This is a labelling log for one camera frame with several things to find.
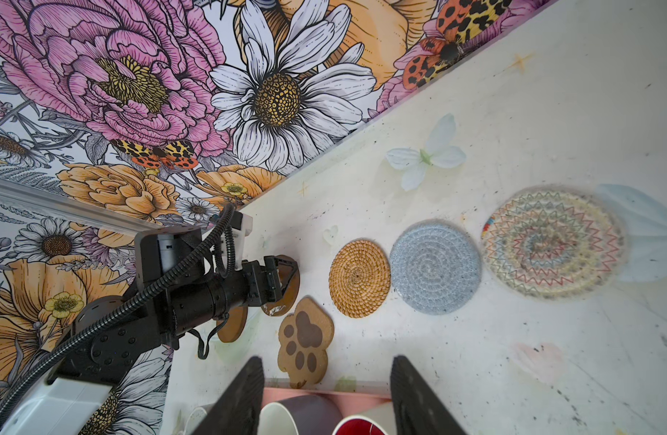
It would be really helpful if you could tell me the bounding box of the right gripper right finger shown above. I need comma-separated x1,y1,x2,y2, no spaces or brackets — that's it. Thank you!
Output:
390,355,466,435

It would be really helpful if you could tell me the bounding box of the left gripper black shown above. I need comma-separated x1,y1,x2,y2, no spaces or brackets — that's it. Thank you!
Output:
170,255,300,334

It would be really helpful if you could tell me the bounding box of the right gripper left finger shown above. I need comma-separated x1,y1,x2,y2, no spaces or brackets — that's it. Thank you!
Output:
192,356,265,435

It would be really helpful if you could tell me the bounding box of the dark brown round wooden coaster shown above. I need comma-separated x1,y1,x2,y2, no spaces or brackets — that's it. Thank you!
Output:
261,255,300,317

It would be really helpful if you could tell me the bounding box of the red inside white mug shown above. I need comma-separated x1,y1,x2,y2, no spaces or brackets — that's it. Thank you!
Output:
332,402,398,435

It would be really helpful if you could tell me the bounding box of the light brown round wooden coaster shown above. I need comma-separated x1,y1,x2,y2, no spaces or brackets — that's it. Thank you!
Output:
217,306,248,344

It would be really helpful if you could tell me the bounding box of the light blue woven coaster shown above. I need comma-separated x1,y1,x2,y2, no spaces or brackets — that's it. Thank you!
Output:
389,219,482,315

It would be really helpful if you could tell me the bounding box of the multicolour woven round coaster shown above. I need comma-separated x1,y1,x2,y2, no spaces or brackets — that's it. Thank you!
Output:
481,187,628,300

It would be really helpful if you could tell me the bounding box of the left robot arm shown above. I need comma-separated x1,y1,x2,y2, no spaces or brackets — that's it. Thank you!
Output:
0,223,298,434

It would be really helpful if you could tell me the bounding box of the paw shaped wooden coaster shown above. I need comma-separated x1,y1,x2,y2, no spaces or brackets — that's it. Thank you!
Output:
277,297,335,389

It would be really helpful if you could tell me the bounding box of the woven rattan round coaster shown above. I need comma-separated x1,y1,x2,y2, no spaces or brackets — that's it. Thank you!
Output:
328,239,391,318

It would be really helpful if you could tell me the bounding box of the pink rectangular tray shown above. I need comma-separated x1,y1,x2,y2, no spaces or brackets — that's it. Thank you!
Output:
261,387,392,417

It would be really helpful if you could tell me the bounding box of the lavender mug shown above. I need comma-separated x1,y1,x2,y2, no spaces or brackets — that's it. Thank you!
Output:
257,395,343,435

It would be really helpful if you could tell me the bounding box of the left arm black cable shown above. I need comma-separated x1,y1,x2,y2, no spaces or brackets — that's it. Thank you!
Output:
0,202,237,435

